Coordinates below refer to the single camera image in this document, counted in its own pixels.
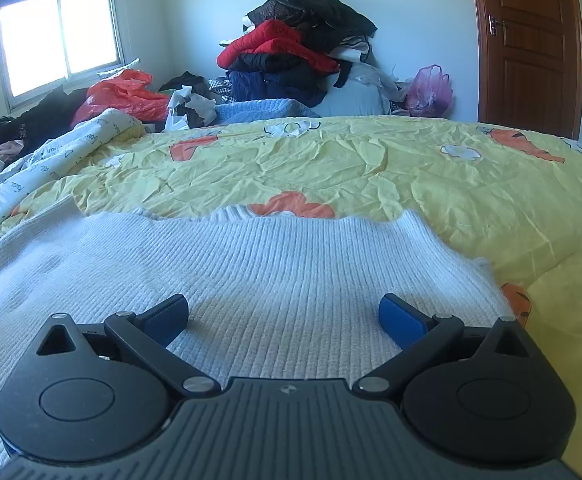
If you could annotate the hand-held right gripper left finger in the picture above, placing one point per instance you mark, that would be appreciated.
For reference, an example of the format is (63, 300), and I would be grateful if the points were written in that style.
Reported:
(168, 317)

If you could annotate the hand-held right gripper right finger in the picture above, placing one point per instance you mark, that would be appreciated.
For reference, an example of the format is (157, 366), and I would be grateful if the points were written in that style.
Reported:
(401, 320)

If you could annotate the white knit sweater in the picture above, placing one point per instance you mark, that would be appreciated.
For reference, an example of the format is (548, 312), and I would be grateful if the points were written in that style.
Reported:
(271, 270)

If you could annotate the dark clothes heap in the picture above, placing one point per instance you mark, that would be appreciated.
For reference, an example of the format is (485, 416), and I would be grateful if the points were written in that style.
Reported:
(186, 82)

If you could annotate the black clothes pile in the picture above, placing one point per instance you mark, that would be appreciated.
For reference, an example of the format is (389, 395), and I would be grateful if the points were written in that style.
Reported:
(321, 10)

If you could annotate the yellow printed bed quilt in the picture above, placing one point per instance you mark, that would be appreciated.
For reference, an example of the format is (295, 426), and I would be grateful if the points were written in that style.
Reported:
(371, 175)

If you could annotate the white printed quilt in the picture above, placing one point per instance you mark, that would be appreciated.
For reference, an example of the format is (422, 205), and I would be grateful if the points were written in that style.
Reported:
(61, 155)

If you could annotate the crumpled white plastic bag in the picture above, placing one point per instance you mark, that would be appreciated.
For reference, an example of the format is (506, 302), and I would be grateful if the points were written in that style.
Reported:
(203, 107)

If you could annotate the grey pillow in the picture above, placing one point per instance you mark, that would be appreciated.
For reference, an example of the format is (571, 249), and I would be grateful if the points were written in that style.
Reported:
(356, 104)

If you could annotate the blue knit blanket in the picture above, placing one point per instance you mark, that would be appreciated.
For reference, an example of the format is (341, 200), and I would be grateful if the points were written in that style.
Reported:
(261, 110)

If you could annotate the red plastic bag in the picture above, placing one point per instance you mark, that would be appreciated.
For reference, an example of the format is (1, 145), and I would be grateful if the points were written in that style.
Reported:
(121, 95)

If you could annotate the pink plastic bag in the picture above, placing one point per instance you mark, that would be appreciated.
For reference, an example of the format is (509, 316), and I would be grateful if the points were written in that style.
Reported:
(428, 92)

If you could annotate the black garment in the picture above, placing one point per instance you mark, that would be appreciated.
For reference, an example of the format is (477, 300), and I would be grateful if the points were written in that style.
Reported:
(46, 115)

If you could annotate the clear plastic bag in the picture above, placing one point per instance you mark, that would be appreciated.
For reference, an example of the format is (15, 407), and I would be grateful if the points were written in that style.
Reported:
(371, 77)

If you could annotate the white floral pillow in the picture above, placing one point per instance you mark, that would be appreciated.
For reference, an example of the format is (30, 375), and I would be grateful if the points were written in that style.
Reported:
(131, 66)

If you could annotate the navy padded jacket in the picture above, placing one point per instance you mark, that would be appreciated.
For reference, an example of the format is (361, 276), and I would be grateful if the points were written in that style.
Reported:
(271, 82)

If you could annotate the white and grey garments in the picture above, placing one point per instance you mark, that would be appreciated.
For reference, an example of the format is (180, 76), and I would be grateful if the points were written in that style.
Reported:
(351, 51)

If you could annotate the brown wooden door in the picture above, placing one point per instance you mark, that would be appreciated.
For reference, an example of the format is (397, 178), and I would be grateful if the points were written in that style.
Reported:
(536, 60)

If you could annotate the window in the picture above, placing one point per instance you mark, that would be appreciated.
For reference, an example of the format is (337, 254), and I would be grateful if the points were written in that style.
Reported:
(56, 45)

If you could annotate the red padded jacket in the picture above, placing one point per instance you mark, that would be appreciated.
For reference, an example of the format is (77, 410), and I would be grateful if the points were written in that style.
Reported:
(276, 35)

